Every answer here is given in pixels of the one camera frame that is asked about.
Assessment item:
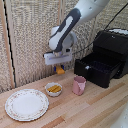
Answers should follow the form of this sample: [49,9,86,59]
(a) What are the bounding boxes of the small white bowl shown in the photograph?
[44,81,64,98]

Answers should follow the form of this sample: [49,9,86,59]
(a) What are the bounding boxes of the beige woven folding screen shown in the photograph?
[0,0,128,94]

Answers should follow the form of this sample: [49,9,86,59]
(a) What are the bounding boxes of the white floral rimmed plate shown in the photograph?
[4,88,50,122]

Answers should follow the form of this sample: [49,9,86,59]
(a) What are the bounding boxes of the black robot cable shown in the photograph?
[72,2,128,54]

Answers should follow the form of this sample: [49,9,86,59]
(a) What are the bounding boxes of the black air fryer drawer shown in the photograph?
[73,50,123,90]

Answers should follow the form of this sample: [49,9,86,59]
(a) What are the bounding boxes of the yellow food block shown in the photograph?
[55,65,66,76]

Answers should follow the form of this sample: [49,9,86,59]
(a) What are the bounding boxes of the black air fryer body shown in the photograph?
[92,28,128,80]

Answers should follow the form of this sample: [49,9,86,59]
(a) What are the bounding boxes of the light wooden screen post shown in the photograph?
[0,0,16,90]

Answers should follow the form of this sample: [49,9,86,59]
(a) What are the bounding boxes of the pink cup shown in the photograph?
[72,75,88,97]

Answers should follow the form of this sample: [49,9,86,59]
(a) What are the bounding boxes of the yellow food stick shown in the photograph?
[47,84,60,92]
[51,86,63,94]

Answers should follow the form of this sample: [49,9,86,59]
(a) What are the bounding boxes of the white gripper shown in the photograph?
[43,49,74,72]

